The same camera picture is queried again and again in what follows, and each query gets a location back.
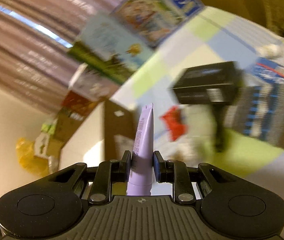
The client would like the red snack packet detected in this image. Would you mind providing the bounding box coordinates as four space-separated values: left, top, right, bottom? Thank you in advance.
160 106 187 141

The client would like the black cable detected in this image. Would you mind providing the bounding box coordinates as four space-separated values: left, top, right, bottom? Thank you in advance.
208 103 229 153

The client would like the black product box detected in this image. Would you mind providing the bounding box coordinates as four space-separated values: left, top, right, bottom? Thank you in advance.
170 61 243 105

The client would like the grey blue knitted hat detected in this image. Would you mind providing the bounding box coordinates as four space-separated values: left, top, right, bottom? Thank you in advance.
224 84 284 149

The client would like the blue white tissue pack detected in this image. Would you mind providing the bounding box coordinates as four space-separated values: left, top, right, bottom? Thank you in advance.
246 57 284 85

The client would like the white pill bottle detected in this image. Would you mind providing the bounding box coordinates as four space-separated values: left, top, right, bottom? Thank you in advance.
256 44 282 59

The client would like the checkered bed sheet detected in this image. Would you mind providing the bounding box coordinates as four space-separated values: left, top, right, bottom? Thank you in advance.
112 7 284 181

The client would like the brown cardboard storage box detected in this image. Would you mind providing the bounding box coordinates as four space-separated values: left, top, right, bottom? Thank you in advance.
59 100 135 169

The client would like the open brown cardboard carton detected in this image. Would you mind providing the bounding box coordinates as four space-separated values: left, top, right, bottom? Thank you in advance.
47 107 86 161

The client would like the green tissue packs stack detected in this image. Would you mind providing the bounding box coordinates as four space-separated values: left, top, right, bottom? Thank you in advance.
33 119 57 159

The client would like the red gold gift box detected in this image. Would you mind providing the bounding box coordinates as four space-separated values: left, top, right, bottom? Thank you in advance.
61 90 98 116

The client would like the yellow plastic bag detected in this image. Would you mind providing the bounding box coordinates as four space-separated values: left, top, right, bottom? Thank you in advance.
15 138 49 177

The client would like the white appliance box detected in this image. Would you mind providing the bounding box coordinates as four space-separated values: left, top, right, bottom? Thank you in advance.
68 63 119 101

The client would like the light blue green milk box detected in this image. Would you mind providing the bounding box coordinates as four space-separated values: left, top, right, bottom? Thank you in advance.
68 12 153 85

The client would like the blue milk carton box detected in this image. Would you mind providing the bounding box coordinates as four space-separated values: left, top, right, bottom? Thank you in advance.
112 0 204 48

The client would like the purple curtain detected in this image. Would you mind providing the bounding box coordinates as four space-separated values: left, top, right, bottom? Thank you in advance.
0 0 122 113

